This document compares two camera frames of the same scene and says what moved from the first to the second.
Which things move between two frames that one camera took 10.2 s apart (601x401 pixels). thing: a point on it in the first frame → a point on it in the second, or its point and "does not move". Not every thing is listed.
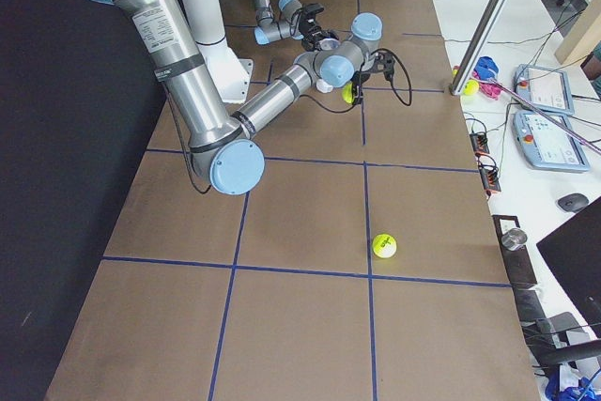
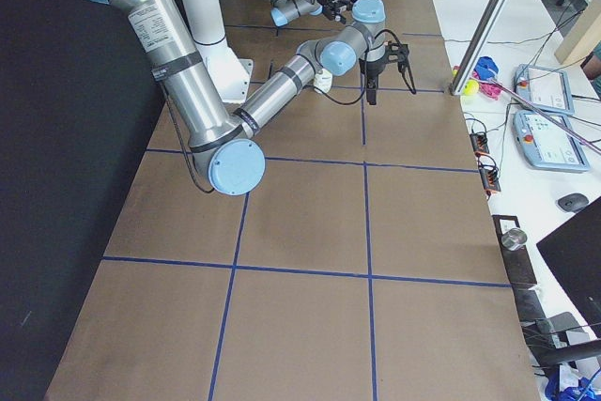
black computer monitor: x=574 y=253 does not move
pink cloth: x=488 y=89 does not move
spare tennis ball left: x=471 y=87 does not move
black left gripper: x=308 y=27 → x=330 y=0
